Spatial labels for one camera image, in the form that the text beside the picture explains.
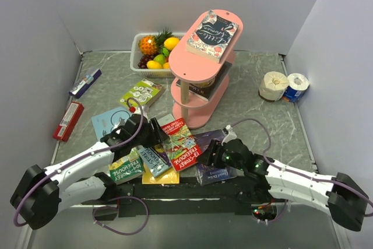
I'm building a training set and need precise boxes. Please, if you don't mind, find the beige wrapped toilet roll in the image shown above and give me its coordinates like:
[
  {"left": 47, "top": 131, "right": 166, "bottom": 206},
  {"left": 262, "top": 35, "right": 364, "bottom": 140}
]
[{"left": 258, "top": 71, "right": 289, "bottom": 102}]

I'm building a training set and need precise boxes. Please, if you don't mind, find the yellow lemon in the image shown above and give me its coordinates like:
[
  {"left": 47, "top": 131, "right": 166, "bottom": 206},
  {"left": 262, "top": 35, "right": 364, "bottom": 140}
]
[{"left": 164, "top": 37, "right": 180, "bottom": 51}]

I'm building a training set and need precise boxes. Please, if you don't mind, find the red 13-Storey Treehouse book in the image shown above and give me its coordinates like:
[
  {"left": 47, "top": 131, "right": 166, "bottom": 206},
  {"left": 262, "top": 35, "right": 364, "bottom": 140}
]
[{"left": 161, "top": 118, "right": 202, "bottom": 172}]

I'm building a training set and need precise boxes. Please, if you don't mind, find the yellow mango front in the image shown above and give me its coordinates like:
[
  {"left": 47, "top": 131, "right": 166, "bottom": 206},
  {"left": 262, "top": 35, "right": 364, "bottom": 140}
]
[{"left": 146, "top": 60, "right": 163, "bottom": 69}]

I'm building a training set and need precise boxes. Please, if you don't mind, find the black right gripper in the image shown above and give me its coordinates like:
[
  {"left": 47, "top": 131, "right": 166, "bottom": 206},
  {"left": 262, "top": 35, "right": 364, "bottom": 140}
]
[{"left": 195, "top": 139, "right": 245, "bottom": 171}]

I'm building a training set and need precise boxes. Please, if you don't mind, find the yellow file folder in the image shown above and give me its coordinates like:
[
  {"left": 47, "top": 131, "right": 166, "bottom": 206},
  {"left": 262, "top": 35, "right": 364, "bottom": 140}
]
[{"left": 142, "top": 170, "right": 180, "bottom": 185}]

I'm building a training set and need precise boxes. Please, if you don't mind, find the green pear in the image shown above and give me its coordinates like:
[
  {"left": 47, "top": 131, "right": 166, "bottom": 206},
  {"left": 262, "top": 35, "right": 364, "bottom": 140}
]
[{"left": 153, "top": 54, "right": 166, "bottom": 65}]

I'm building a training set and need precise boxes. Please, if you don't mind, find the floral Little Women book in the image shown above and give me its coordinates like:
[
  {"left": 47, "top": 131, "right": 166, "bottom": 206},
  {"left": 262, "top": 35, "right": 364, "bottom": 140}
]
[{"left": 185, "top": 10, "right": 240, "bottom": 63}]

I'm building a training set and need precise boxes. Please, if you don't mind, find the light blue cat booklet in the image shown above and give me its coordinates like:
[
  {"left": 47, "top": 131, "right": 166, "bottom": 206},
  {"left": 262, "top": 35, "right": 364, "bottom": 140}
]
[{"left": 91, "top": 106, "right": 132, "bottom": 141}]

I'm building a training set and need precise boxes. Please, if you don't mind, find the purple shrink-wrapped Robinson Crusoe book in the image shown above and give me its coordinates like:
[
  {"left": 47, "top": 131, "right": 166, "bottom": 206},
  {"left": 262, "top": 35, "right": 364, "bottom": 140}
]
[{"left": 194, "top": 129, "right": 237, "bottom": 185}]

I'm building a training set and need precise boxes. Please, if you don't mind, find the dark red grapes bunch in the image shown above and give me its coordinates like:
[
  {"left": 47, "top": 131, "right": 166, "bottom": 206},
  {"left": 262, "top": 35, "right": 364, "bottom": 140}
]
[{"left": 138, "top": 55, "right": 154, "bottom": 69}]

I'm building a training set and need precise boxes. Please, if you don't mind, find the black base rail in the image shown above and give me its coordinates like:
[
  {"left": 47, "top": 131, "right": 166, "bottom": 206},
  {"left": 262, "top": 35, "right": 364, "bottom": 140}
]
[{"left": 111, "top": 177, "right": 284, "bottom": 215}]

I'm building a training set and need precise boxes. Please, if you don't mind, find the orange pineapple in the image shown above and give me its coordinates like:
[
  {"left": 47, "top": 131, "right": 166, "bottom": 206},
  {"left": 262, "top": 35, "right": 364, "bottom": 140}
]
[{"left": 138, "top": 35, "right": 159, "bottom": 55}]

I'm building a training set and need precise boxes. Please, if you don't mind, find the white plastic fruit basket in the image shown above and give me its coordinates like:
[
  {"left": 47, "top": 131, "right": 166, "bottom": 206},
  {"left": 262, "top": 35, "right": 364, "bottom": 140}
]
[{"left": 130, "top": 32, "right": 174, "bottom": 78}]

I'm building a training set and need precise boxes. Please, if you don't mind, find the orange fruit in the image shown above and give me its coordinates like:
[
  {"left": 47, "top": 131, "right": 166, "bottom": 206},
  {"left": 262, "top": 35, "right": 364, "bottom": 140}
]
[{"left": 163, "top": 62, "right": 170, "bottom": 69}]

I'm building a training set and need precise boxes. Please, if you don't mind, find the grey Great Gatsby book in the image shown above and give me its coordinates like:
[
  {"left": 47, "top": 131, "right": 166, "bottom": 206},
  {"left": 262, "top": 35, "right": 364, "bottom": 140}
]
[{"left": 157, "top": 114, "right": 175, "bottom": 127}]

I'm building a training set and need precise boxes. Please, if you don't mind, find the black book on shelf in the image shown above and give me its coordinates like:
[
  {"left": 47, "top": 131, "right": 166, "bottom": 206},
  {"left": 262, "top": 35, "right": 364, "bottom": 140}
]
[{"left": 189, "top": 61, "right": 232, "bottom": 101}]

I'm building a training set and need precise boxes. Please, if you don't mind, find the red rectangular box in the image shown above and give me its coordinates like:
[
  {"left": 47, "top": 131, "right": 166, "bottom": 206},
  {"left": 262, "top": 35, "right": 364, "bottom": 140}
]
[{"left": 52, "top": 101, "right": 85, "bottom": 142}]

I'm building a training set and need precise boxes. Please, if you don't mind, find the blue wrapped toilet roll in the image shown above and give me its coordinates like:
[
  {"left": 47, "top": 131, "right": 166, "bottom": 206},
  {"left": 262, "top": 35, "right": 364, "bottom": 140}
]
[{"left": 283, "top": 73, "right": 310, "bottom": 103}]

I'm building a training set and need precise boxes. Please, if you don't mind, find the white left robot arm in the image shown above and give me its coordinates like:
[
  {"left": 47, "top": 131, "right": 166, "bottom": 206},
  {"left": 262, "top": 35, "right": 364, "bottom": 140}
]
[{"left": 10, "top": 114, "right": 169, "bottom": 230}]

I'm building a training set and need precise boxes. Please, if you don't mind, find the blue 143-Storey Treehouse book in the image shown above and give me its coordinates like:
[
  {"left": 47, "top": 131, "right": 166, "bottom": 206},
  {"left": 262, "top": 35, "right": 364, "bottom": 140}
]
[{"left": 139, "top": 145, "right": 171, "bottom": 177}]

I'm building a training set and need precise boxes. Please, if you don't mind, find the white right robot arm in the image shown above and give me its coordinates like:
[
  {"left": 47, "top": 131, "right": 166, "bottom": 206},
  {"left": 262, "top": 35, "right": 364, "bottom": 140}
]
[{"left": 197, "top": 139, "right": 369, "bottom": 232}]

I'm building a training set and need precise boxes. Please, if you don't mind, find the lime green paperback book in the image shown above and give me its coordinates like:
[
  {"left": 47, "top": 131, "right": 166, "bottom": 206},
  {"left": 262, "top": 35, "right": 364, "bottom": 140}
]
[{"left": 118, "top": 78, "right": 165, "bottom": 108}]

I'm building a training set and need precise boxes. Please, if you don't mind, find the purple white toothpaste box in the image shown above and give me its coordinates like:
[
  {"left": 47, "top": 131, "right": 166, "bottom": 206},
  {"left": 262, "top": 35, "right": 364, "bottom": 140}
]
[{"left": 68, "top": 68, "right": 102, "bottom": 99}]

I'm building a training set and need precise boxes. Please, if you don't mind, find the green 104-Storey Treehouse book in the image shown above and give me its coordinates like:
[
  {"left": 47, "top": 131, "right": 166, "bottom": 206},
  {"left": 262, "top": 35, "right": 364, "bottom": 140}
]
[{"left": 108, "top": 148, "right": 145, "bottom": 185}]

